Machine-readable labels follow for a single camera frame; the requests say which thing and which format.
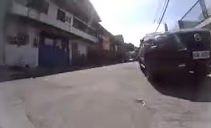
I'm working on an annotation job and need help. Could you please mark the row of distant buildings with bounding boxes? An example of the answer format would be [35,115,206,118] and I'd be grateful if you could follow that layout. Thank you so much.
[89,23,139,64]

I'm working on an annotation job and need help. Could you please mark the grey concrete road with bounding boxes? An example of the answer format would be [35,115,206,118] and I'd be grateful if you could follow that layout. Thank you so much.
[0,61,211,128]

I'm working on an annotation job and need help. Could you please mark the grey two-storey building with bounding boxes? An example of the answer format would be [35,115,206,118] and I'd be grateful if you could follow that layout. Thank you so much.
[0,0,103,83]

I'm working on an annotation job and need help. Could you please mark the dark car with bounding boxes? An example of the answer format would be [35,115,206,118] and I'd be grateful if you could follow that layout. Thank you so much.
[137,27,211,83]

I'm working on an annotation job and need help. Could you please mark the white building with fence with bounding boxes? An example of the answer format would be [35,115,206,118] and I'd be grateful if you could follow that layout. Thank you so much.
[178,0,211,34]

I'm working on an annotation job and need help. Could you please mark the overhead wires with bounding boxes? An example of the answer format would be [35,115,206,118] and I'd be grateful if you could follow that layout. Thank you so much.
[153,0,172,33]

